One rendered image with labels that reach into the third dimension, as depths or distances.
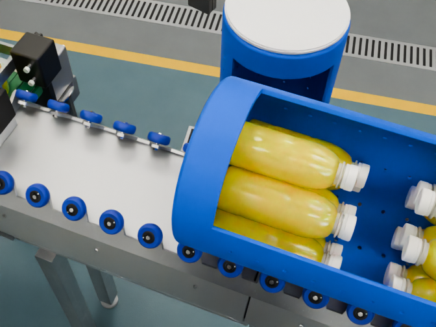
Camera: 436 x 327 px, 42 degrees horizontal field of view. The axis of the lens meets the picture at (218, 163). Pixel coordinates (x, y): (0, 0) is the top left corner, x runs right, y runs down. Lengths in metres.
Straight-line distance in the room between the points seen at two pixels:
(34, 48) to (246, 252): 0.69
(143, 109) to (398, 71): 1.18
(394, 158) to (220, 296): 0.39
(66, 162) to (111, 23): 1.77
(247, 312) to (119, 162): 0.38
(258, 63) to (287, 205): 0.47
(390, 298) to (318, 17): 0.68
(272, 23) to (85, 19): 1.77
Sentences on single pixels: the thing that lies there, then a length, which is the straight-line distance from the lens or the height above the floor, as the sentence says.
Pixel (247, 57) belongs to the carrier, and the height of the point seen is 0.99.
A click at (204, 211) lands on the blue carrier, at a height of 1.15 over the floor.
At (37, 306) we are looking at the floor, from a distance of 2.06.
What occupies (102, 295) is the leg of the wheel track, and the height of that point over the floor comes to 0.10.
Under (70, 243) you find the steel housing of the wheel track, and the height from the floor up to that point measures 0.87.
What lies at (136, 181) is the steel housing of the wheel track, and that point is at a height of 0.93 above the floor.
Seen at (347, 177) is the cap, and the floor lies 1.17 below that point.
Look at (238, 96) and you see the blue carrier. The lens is 0.83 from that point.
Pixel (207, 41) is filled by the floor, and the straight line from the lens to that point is 2.75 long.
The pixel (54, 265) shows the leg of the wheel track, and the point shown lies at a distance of 1.42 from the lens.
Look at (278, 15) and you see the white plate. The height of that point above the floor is 1.04.
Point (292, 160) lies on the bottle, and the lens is 0.82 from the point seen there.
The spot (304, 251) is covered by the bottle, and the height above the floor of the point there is 1.09.
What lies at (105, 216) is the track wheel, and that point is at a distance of 1.02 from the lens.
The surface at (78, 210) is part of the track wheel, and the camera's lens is 1.04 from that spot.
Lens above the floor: 1.84
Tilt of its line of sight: 54 degrees down
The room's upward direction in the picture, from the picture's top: 3 degrees clockwise
